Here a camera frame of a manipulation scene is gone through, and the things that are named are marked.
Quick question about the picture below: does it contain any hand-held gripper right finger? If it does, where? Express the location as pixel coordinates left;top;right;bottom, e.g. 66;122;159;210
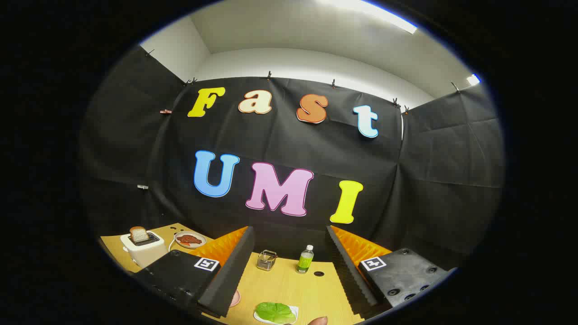
326;225;457;319

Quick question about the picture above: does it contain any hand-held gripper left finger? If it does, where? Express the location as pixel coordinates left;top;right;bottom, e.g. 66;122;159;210
133;226;255;319

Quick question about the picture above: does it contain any green lettuce leaf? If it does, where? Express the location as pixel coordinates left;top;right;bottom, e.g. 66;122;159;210
255;302;297;325

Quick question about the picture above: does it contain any green label plastic bottle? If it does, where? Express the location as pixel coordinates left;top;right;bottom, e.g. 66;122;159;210
296;245;314;274

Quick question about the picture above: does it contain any oval grey plate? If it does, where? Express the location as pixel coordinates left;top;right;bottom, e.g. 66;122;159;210
174;231;207;249

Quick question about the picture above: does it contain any white square plate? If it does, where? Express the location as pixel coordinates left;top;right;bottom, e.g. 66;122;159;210
253;305;299;325

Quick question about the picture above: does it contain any cream white toaster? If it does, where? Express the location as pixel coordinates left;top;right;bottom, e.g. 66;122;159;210
120;231;167;269

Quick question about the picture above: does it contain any black backdrop cloth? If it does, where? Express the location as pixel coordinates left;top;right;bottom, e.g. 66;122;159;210
79;45;505;271

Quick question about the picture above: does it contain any metal wire holder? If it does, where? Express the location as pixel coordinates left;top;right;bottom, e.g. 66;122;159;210
256;250;278;271

